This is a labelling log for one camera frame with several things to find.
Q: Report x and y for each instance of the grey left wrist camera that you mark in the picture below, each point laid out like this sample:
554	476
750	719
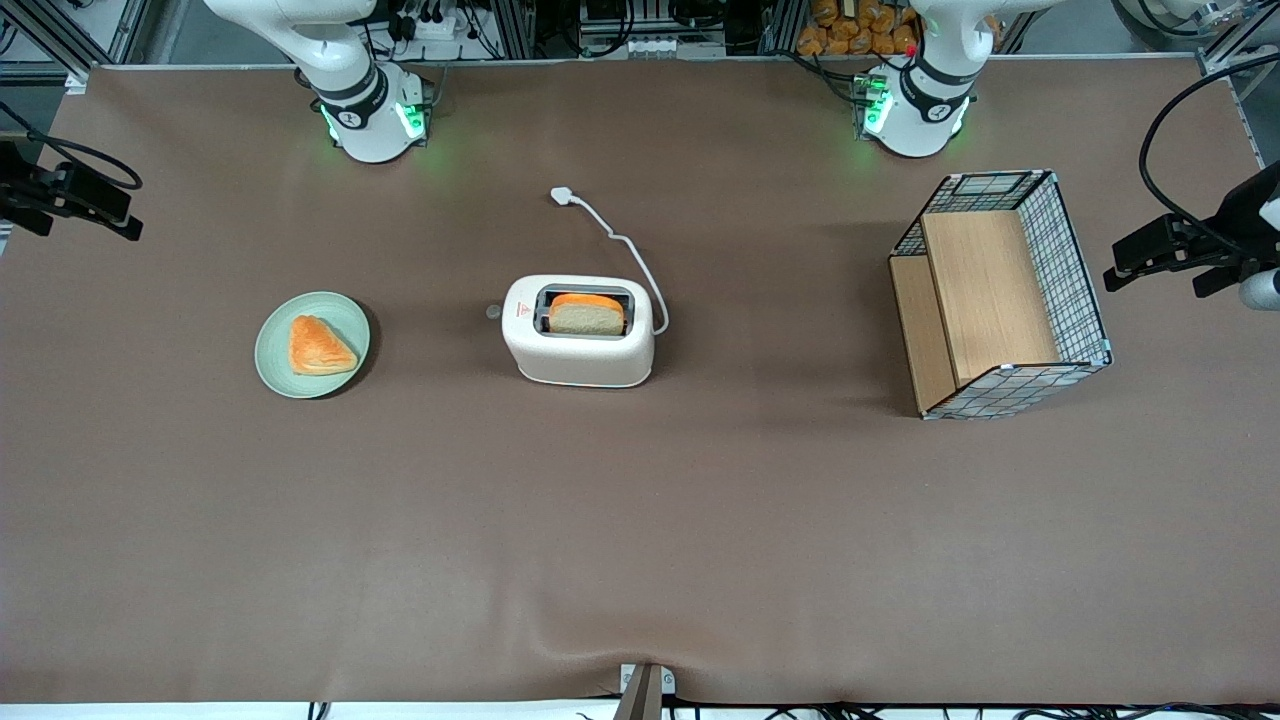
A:
1262	290

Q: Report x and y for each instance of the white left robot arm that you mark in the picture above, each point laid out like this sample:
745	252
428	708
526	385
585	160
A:
925	100

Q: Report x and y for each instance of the bag of orange breads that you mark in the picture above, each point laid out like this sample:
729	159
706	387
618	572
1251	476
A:
850	30

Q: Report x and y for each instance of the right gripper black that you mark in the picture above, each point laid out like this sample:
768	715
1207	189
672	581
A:
22	189

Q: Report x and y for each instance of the black electronics unit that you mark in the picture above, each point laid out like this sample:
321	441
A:
640	15

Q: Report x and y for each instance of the grey metal camera bracket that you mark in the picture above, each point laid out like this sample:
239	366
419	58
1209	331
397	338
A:
645	692

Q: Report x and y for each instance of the toast slice with orange crust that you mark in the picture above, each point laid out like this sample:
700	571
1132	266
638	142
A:
586	318

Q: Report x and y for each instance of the white power strip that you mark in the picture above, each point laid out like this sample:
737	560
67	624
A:
660	46
440	25

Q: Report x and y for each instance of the brown table cover mat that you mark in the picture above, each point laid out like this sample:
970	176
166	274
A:
640	520

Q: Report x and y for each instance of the white toaster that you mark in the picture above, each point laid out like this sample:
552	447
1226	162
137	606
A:
580	360

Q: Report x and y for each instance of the triangular orange pastry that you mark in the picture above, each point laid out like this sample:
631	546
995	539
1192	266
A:
318	348

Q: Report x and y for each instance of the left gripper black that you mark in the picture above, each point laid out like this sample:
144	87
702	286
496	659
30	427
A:
1238	222

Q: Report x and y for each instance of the pale green plate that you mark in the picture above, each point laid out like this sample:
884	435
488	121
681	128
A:
275	350

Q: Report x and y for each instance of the aluminium frame profile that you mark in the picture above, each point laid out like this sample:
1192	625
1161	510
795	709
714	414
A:
1235	45
70	45

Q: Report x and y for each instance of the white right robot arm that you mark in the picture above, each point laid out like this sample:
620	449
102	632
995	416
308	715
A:
360	100

